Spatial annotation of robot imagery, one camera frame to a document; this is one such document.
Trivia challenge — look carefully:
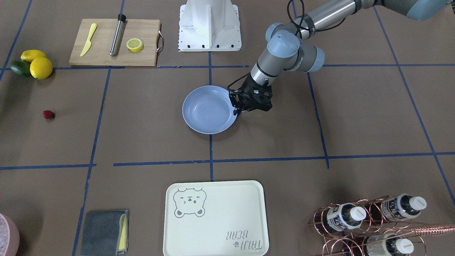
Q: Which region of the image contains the copper wire bottle rack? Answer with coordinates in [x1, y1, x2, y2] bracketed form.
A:
[308, 196, 454, 256]

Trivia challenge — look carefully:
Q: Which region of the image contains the pink bowl with ice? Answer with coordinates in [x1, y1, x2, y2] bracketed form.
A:
[0, 213, 20, 256]

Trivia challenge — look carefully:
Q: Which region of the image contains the red strawberry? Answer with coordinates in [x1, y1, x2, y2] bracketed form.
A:
[42, 110, 56, 120]

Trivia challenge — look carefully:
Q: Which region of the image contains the green avocado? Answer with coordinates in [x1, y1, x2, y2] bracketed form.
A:
[10, 60, 31, 77]

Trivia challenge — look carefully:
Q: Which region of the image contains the yellow lemon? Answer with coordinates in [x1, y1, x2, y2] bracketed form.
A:
[30, 57, 53, 80]
[21, 49, 47, 63]

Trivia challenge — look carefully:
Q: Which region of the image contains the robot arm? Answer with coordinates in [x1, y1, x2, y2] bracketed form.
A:
[227, 0, 447, 116]

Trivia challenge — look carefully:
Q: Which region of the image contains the cream bear tray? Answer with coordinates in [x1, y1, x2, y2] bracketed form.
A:
[163, 180, 269, 256]

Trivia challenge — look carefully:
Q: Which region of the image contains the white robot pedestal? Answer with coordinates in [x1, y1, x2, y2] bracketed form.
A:
[178, 0, 242, 52]

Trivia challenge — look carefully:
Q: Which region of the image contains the wooden cutting board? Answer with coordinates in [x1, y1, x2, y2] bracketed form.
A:
[69, 18, 165, 67]

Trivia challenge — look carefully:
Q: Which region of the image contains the metal cylinder tool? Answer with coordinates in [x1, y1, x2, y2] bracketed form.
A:
[109, 13, 126, 57]

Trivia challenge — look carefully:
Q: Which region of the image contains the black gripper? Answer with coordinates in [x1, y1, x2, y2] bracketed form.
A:
[229, 75, 273, 116]

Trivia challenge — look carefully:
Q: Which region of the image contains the yellow plastic knife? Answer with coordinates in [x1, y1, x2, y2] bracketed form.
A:
[80, 23, 97, 57]

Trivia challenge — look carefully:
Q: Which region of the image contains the dark drink bottle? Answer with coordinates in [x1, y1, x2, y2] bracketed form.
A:
[364, 233, 414, 256]
[324, 203, 367, 233]
[380, 193, 427, 222]

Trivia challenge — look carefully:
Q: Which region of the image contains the blue plate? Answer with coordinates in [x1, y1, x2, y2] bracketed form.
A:
[182, 85, 237, 134]

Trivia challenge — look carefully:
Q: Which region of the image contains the grey cloth with sponge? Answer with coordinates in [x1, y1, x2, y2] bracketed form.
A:
[80, 209, 129, 256]

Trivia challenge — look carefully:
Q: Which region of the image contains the lemon half slice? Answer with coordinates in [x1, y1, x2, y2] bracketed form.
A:
[126, 38, 144, 52]

